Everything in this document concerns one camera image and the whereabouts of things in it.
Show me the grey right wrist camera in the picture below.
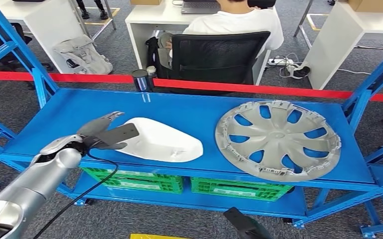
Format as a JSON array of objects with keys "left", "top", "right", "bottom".
[{"left": 223, "top": 206, "right": 258, "bottom": 239}]

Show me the person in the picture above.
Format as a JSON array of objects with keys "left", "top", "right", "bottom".
[
  {"left": 157, "top": 0, "right": 285, "bottom": 72},
  {"left": 75, "top": 0, "right": 110, "bottom": 21}
]

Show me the yellow floor tape square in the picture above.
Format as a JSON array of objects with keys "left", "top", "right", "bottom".
[{"left": 129, "top": 233, "right": 193, "bottom": 239}]

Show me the grey laptop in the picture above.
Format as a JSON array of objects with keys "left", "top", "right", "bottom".
[{"left": 180, "top": 0, "right": 222, "bottom": 15}]

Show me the red barrier belt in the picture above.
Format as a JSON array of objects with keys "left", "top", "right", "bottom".
[
  {"left": 153, "top": 78, "right": 383, "bottom": 104},
  {"left": 0, "top": 70, "right": 135, "bottom": 84}
]

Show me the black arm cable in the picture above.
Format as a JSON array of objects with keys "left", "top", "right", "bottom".
[{"left": 32, "top": 149, "right": 120, "bottom": 239}]

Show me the cardboard box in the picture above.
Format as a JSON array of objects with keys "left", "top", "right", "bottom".
[
  {"left": 129, "top": 0, "right": 164, "bottom": 6},
  {"left": 347, "top": 0, "right": 383, "bottom": 13}
]

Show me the black power adapter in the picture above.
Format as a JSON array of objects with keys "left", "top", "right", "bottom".
[{"left": 286, "top": 62, "right": 311, "bottom": 80}]

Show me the white desk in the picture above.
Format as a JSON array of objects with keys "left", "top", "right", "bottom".
[
  {"left": 125, "top": 0, "right": 272, "bottom": 87},
  {"left": 0, "top": 0, "right": 87, "bottom": 75},
  {"left": 301, "top": 0, "right": 383, "bottom": 91}
]

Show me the silver wheel hubcap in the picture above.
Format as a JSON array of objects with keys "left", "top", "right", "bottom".
[{"left": 214, "top": 100, "right": 342, "bottom": 183}]

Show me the green plastic crate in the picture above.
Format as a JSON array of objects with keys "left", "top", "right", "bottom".
[
  {"left": 80, "top": 166, "right": 184, "bottom": 186},
  {"left": 101, "top": 179, "right": 184, "bottom": 195},
  {"left": 190, "top": 176, "right": 294, "bottom": 194},
  {"left": 190, "top": 186, "right": 290, "bottom": 203}
]

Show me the white plastic car part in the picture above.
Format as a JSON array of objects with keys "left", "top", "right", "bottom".
[{"left": 113, "top": 117, "right": 204, "bottom": 164}]

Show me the white power strip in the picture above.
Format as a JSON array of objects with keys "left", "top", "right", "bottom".
[{"left": 267, "top": 57, "right": 295, "bottom": 67}]

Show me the white floor cable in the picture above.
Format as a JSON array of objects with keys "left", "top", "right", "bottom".
[{"left": 337, "top": 67, "right": 383, "bottom": 87}]

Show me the black bag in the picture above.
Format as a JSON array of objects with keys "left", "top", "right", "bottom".
[{"left": 144, "top": 36, "right": 162, "bottom": 73}]

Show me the chrome barrier post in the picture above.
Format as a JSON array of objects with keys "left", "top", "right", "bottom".
[{"left": 131, "top": 68, "right": 155, "bottom": 93}]

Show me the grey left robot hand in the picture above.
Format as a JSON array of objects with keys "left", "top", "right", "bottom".
[{"left": 76, "top": 111, "right": 128, "bottom": 151}]

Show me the grey backpack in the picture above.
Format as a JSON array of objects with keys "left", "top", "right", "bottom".
[{"left": 52, "top": 34, "right": 115, "bottom": 76}]

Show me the black mesh office chair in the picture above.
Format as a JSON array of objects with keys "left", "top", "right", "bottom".
[{"left": 169, "top": 31, "right": 272, "bottom": 95}]

